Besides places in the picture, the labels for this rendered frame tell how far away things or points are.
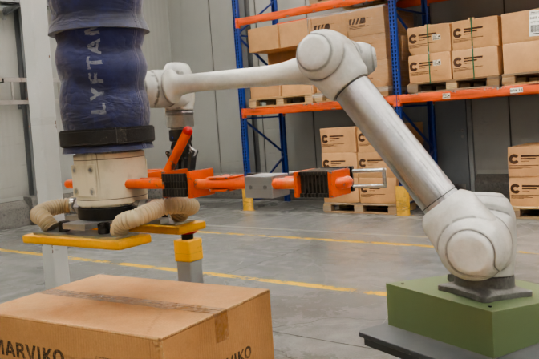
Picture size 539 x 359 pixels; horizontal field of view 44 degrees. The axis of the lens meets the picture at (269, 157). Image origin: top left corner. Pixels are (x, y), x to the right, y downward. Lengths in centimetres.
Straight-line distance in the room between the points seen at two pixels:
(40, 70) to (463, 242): 349
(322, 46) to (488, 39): 709
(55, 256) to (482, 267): 347
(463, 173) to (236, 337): 877
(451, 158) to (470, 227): 865
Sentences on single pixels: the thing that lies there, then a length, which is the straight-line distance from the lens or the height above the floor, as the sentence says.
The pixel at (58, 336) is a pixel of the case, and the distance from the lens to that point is 162.
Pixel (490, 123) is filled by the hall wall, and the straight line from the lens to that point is 1008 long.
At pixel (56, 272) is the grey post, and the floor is 48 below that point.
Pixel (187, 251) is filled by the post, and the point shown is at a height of 97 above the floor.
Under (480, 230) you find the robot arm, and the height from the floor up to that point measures 108.
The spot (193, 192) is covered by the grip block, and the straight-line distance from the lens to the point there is 147.
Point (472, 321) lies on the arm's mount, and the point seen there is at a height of 83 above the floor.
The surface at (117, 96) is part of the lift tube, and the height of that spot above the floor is 144.
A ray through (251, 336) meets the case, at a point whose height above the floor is 86.
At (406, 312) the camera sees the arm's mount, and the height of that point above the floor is 80.
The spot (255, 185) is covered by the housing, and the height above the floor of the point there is 123.
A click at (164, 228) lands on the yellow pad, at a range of 165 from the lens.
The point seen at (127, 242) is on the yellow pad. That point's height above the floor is 112.
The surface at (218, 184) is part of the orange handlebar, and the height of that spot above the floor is 123.
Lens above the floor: 136
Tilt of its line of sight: 3 degrees down
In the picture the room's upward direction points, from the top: 4 degrees counter-clockwise
